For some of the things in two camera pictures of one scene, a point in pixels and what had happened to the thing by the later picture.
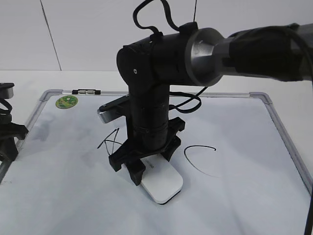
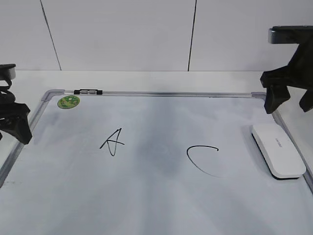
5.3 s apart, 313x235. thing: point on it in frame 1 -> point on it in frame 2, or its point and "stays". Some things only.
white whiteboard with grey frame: x=241 y=174 stays
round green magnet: x=66 y=102 stays
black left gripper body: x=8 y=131 -> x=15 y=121
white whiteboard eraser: x=160 y=179 -> x=279 y=154
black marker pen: x=86 y=91 stays
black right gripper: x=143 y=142 -> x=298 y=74
